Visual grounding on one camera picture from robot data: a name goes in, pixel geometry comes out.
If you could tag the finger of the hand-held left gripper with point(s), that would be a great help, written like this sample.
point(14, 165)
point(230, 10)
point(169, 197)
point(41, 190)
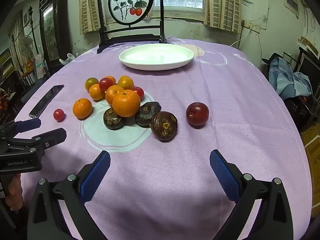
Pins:
point(30, 124)
point(50, 136)

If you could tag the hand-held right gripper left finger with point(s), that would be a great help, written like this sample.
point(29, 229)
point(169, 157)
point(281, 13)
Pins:
point(96, 175)

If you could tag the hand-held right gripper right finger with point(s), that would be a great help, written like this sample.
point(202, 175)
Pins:
point(223, 175)

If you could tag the red cherry tomato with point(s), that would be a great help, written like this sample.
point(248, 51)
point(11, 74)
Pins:
point(59, 115)
point(105, 84)
point(139, 92)

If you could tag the orange mandarin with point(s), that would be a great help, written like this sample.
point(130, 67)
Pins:
point(113, 93)
point(111, 78)
point(125, 82)
point(82, 108)
point(126, 103)
point(95, 92)

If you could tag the dark red plum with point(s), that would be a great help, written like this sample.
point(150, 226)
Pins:
point(197, 113)

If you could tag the green-tinged mandarin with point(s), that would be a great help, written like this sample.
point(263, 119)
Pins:
point(91, 82)

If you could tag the white oval plate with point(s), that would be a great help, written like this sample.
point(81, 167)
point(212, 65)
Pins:
point(155, 55)

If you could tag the person's left hand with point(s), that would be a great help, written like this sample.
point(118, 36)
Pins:
point(15, 192)

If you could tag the black smartphone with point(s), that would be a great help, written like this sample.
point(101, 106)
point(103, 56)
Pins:
point(46, 101)

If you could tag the purple printed tablecloth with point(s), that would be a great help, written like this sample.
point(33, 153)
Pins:
point(162, 160)

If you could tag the white plastic bag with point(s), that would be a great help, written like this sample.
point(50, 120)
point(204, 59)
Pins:
point(67, 59)

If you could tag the standing fan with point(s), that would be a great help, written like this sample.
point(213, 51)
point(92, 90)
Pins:
point(25, 46)

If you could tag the dark wooden framed panel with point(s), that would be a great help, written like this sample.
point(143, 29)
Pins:
point(50, 25)

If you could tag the blue cloth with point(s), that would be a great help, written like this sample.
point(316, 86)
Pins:
point(287, 80)

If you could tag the dark cloth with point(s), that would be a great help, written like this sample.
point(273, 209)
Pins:
point(268, 61)

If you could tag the beige checked curtain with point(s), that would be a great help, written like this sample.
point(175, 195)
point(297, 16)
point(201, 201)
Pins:
point(222, 7)
point(87, 10)

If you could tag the round painted screen black stand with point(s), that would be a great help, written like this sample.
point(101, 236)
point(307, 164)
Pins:
point(130, 33)

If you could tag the black monitor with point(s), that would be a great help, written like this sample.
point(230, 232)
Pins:
point(311, 70)

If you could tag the wall power outlet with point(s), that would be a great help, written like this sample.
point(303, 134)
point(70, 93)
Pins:
point(251, 27)

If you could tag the wall vent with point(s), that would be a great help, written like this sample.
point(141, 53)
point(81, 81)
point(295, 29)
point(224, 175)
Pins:
point(291, 3)

